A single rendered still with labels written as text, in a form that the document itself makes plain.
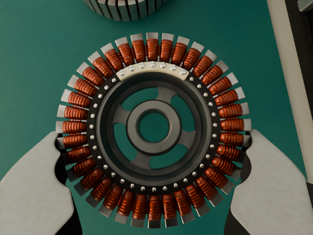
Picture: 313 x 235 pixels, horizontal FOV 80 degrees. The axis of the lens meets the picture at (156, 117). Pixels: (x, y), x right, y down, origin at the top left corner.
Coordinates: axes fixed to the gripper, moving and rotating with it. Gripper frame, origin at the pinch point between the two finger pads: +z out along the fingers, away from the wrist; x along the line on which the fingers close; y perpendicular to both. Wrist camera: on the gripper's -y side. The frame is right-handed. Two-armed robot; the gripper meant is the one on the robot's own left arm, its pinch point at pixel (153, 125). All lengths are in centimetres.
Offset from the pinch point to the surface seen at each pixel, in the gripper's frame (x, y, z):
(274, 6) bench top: 13.4, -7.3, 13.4
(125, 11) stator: -2.7, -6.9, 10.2
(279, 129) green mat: 13.5, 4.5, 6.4
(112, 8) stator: -3.9, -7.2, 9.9
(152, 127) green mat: -0.3, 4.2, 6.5
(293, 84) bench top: 15.3, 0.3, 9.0
